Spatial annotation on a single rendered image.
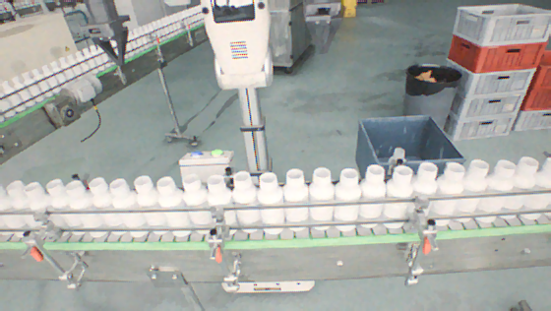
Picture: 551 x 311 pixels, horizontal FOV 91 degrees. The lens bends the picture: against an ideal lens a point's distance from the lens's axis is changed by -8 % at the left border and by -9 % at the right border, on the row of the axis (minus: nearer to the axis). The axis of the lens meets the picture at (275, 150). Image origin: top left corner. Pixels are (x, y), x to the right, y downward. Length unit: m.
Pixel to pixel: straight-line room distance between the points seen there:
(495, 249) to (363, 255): 0.35
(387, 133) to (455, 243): 0.66
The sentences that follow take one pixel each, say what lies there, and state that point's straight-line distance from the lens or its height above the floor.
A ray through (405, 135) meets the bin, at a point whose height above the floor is 0.86.
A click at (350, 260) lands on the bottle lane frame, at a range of 0.81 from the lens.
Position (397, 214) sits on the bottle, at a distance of 0.74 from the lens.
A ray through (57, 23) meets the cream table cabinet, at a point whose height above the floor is 1.08.
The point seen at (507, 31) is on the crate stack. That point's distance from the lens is 2.86.
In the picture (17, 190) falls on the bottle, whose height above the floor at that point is 1.16.
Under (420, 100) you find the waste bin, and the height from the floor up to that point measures 0.46.
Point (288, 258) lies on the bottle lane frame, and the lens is 0.78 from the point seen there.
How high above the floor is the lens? 1.59
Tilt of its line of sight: 36 degrees down
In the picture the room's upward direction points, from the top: 5 degrees counter-clockwise
